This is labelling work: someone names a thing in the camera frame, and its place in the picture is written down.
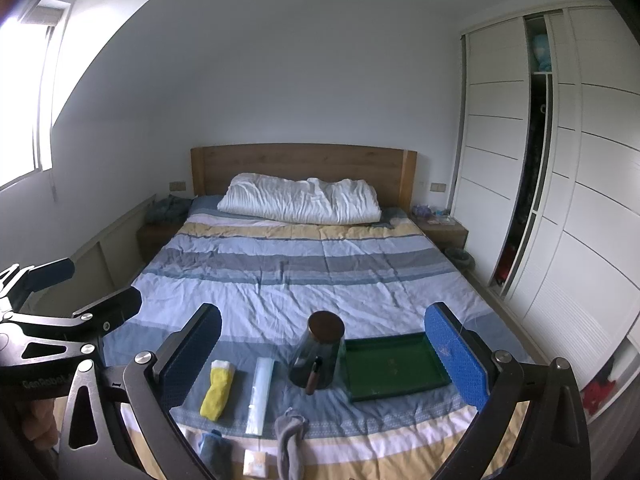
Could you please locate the right wooden nightstand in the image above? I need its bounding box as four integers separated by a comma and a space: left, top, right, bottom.
411, 217, 468, 252

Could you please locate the striped blue bed cover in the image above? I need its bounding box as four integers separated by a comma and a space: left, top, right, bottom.
104, 212, 527, 479

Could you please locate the right wall socket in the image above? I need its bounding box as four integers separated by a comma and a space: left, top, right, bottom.
430, 182, 447, 193

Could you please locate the dark glass jar wooden lid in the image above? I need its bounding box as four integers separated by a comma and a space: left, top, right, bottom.
288, 311, 345, 396

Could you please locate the yellow white towel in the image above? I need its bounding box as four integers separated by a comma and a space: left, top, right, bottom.
200, 360, 235, 422

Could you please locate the dark waste basket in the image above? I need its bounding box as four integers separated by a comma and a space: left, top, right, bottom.
444, 247, 475, 273

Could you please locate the grey blue-trimmed cloth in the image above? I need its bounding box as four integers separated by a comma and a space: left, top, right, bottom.
198, 430, 232, 480

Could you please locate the grey sock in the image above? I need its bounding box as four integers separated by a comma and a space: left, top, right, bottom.
274, 408, 306, 480

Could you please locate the blue pillow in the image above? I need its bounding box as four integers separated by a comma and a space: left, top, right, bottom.
188, 195, 224, 217

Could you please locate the wooden headboard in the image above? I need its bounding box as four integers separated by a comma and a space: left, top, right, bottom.
191, 143, 418, 211

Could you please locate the white rolled duvet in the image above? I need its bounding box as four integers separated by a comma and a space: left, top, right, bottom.
218, 172, 382, 226

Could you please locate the green tray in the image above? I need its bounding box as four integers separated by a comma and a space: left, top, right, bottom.
342, 332, 450, 402

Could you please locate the left wooden nightstand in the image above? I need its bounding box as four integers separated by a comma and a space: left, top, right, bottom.
136, 223, 181, 263

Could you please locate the teal item on shelf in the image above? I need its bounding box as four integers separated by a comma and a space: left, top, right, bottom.
530, 34, 552, 72

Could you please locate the window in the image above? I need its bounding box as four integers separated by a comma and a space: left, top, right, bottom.
1, 0, 70, 188

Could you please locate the white sliding wardrobe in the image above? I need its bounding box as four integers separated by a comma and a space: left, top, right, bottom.
452, 4, 639, 396

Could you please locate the dark clothes pile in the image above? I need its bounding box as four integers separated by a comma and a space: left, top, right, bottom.
144, 194, 193, 226

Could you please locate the left wall socket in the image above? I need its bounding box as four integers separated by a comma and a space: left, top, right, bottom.
169, 181, 186, 192

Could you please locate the wall socket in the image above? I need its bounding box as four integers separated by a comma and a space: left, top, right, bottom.
430, 182, 447, 193
169, 181, 186, 192

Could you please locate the wooden nightstand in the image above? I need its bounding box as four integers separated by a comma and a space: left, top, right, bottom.
411, 217, 468, 252
136, 223, 181, 263

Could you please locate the small white packet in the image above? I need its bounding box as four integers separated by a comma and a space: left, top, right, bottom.
243, 450, 269, 479

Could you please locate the red item by wardrobe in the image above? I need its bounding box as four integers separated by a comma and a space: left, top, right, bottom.
582, 356, 616, 416

